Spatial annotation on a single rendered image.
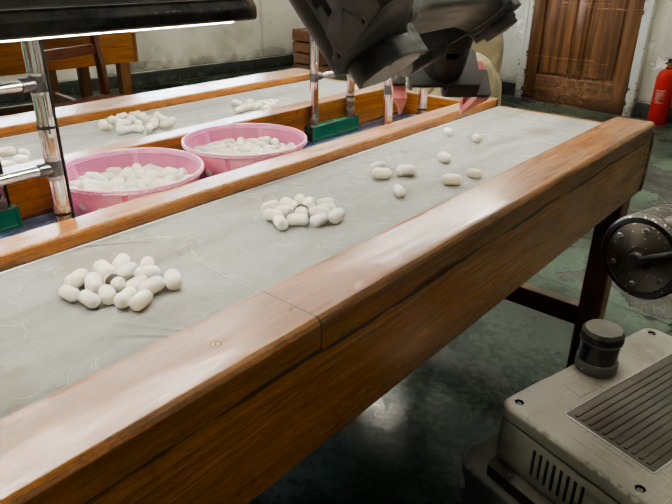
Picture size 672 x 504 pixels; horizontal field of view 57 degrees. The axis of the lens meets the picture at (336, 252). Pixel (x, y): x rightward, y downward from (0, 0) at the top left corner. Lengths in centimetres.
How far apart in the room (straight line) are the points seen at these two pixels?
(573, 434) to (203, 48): 618
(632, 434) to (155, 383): 72
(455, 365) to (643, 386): 88
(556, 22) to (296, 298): 519
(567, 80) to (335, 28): 537
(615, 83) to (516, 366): 387
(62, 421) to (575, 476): 71
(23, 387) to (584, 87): 531
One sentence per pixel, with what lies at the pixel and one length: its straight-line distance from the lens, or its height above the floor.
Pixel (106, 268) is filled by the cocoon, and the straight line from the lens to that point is 84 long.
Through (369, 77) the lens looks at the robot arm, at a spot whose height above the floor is 105.
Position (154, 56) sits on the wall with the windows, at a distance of 657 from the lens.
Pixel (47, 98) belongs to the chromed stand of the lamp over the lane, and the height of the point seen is 94.
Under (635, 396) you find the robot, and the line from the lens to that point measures 114.
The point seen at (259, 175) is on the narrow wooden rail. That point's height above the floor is 76.
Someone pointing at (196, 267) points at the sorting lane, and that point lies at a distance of 85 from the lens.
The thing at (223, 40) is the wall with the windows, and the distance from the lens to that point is 697.
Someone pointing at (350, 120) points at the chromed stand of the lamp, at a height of 71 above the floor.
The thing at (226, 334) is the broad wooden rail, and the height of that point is 76.
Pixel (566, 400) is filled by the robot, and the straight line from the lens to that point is 109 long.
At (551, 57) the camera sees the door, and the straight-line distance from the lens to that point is 580.
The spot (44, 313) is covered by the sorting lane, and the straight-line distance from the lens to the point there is 80.
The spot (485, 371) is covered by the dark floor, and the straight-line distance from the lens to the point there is 195.
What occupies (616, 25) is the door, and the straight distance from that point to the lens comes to 556.
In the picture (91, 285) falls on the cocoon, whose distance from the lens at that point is 81.
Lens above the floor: 112
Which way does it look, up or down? 25 degrees down
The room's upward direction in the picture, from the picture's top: straight up
